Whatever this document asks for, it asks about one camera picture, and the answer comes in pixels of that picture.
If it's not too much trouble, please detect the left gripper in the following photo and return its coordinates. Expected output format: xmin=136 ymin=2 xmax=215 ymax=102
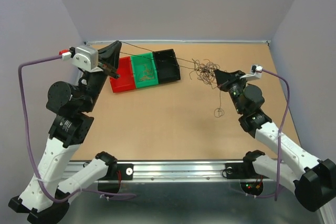
xmin=79 ymin=40 xmax=121 ymax=112

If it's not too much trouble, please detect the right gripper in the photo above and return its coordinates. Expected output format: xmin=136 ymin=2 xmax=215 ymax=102
xmin=215 ymin=69 xmax=249 ymax=114

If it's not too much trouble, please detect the wire bundle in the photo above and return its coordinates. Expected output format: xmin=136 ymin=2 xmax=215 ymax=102
xmin=187 ymin=57 xmax=225 ymax=118

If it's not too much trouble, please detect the orange wire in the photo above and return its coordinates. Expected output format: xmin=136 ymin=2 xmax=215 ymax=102
xmin=138 ymin=62 xmax=155 ymax=82

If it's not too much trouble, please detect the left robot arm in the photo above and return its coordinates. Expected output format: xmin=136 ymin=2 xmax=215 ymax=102
xmin=8 ymin=41 xmax=122 ymax=223

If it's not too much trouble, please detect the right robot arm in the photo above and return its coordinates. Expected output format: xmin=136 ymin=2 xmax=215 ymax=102
xmin=214 ymin=65 xmax=335 ymax=212

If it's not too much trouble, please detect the red plastic bin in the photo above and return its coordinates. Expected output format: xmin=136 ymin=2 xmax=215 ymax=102
xmin=110 ymin=56 xmax=136 ymax=93

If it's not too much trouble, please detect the green plastic bin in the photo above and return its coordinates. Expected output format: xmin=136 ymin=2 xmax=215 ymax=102
xmin=130 ymin=52 xmax=159 ymax=89

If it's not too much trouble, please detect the black plastic bin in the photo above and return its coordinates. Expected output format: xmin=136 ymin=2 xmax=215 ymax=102
xmin=152 ymin=49 xmax=181 ymax=84

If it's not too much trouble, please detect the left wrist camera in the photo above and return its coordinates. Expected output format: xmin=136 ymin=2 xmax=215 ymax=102
xmin=59 ymin=45 xmax=103 ymax=72

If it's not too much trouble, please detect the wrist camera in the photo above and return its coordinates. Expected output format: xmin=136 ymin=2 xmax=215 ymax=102
xmin=240 ymin=64 xmax=263 ymax=81
xmin=59 ymin=45 xmax=103 ymax=72

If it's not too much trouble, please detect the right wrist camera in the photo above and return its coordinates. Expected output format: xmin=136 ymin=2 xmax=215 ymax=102
xmin=240 ymin=64 xmax=263 ymax=81

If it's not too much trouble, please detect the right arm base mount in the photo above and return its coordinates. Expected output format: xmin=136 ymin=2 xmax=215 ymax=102
xmin=222 ymin=162 xmax=261 ymax=179

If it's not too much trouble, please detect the aluminium frame rail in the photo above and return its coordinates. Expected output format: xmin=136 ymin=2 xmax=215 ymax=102
xmin=28 ymin=40 xmax=336 ymax=224

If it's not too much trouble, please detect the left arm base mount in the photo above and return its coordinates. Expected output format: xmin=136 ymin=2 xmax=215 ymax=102
xmin=99 ymin=162 xmax=134 ymax=180

